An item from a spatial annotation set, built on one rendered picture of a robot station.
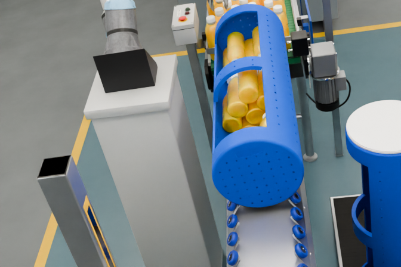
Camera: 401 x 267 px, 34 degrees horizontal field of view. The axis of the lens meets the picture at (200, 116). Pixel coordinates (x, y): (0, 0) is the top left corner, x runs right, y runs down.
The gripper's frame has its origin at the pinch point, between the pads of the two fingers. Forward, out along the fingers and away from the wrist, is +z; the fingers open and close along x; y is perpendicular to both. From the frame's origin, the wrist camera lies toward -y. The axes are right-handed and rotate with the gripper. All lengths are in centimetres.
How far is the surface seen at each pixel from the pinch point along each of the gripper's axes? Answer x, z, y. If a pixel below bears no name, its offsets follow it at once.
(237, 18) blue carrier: 8.4, -5.6, 24.0
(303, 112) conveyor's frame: 31, 78, -18
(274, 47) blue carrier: 22, -7, 54
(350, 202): 47, 97, 33
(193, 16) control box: -12.1, 2.0, 1.1
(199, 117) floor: -33, 112, -73
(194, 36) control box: -12.8, 8.2, 7.8
